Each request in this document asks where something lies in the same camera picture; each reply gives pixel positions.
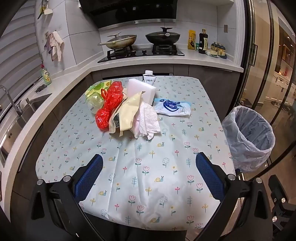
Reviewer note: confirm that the white sponge block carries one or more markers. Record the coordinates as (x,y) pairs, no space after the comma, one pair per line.
(141,87)

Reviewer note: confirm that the floral tablecloth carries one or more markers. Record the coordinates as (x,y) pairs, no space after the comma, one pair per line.
(138,173)

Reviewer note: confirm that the window blinds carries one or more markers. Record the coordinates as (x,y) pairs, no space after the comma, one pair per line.
(18,46)

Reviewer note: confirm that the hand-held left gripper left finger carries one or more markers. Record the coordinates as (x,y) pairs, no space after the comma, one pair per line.
(89,176)

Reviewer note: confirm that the lilac hanging cloth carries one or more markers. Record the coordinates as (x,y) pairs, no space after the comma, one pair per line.
(47,45)

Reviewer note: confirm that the wall outlet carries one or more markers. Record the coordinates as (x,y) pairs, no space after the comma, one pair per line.
(226,28)

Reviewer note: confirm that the beige pan with glass lid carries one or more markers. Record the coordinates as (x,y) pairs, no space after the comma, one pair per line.
(120,40)

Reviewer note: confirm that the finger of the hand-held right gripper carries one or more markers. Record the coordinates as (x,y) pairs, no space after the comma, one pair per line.
(278,190)

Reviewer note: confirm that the small green jar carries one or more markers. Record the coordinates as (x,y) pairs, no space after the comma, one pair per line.
(197,46)

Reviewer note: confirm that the red plastic bag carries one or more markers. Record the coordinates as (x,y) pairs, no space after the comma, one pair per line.
(111,95)

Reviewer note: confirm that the black wok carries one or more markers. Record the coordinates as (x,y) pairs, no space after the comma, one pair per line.
(163,37)

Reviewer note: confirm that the metal faucet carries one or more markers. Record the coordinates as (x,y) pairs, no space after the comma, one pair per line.
(13,104)

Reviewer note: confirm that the blue white plastic packet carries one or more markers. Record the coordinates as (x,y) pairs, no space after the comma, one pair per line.
(171,106)

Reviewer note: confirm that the green dish soap bottle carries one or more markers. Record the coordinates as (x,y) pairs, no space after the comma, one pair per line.
(46,76)

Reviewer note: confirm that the black range hood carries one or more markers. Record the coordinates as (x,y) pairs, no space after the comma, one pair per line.
(129,11)

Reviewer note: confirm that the glass sliding door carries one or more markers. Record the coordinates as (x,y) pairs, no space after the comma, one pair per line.
(261,69)

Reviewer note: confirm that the green white carton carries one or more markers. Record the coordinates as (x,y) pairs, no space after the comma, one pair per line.
(149,78)

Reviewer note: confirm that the trash bin with clear liner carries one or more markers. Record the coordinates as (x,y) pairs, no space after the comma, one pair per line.
(249,148)

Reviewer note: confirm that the dark scouring pad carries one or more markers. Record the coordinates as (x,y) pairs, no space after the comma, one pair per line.
(41,88)

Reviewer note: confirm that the beige foil-lined bag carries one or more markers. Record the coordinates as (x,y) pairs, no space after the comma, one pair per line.
(129,111)

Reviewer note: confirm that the pink hanging cloth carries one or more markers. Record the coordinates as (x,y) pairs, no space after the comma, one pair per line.
(56,46)

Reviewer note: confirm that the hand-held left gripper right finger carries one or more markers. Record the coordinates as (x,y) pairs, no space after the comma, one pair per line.
(208,176)

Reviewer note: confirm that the hanging kitchen utensil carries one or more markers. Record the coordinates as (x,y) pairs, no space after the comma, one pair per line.
(47,11)

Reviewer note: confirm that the white paper towel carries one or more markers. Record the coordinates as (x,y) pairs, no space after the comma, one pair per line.
(148,120)

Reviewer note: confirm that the steel sink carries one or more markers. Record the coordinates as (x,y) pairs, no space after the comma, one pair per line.
(30,109)

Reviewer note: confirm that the dark sauce bottle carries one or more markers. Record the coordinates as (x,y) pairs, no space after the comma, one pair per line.
(203,42)

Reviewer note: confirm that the green yellow snack packet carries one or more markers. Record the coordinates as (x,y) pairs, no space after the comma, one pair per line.
(93,97)

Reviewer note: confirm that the yellow bottle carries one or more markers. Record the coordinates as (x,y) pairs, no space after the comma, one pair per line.
(191,40)

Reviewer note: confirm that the black gas stove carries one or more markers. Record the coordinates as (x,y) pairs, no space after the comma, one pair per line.
(138,54)

